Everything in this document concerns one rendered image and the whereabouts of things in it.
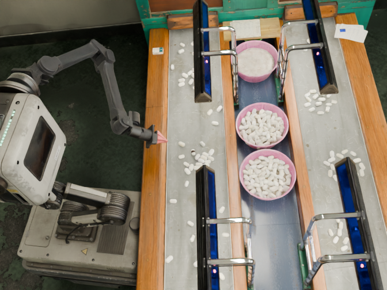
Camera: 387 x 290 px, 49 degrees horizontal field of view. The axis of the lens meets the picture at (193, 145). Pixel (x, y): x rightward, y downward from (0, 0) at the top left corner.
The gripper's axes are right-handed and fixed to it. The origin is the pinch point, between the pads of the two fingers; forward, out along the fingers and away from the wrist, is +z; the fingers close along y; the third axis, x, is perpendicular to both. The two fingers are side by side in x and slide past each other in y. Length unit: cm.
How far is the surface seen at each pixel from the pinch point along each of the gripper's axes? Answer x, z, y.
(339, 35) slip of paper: -54, 81, 68
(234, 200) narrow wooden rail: -12.3, 29.9, -28.7
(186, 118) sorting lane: 3.8, 14.9, 20.5
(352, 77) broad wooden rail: -55, 82, 38
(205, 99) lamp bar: -29.2, 3.3, 8.5
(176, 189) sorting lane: 7.0, 10.4, -20.5
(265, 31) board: -28, 49, 74
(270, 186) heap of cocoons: -21, 46, -21
